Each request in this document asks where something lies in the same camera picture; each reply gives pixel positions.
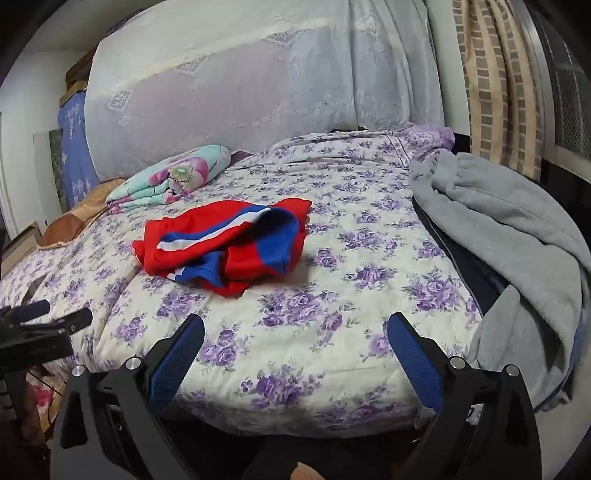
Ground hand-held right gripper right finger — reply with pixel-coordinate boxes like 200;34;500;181
387;311;543;480

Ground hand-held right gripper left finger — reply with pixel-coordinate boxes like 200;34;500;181
48;314;206;480

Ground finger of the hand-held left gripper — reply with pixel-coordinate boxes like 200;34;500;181
0;300;51;325
25;308;93;336

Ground red pants with blue-white stripe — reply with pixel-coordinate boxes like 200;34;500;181
132;197;312;298

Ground pink floral cloth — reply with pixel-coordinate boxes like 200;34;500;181
25;369;66;435

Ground orange brown pillow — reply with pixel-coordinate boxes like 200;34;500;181
39;176;127;248

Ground dark navy cloth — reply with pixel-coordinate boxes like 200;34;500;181
411;198;513;319

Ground purple floral bed quilt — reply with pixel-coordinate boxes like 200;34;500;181
0;122;483;439

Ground grey mottled board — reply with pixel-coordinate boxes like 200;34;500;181
34;129;70;214

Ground grey fleece blanket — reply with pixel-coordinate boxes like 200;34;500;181
409;148;591;414

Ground blue printed mattress cover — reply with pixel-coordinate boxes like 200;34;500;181
58;90;100;209

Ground folded teal pink floral blanket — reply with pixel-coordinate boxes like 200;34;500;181
105;144;232;214

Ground lilac ruffled pillow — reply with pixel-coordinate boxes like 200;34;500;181
406;122;458;153

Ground cardboard boxes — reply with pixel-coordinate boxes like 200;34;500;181
65;46;99;95

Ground beige brick-pattern curtain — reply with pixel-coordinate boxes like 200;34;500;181
452;0;543;182

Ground metal window screen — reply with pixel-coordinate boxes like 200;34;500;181
522;0;591;172

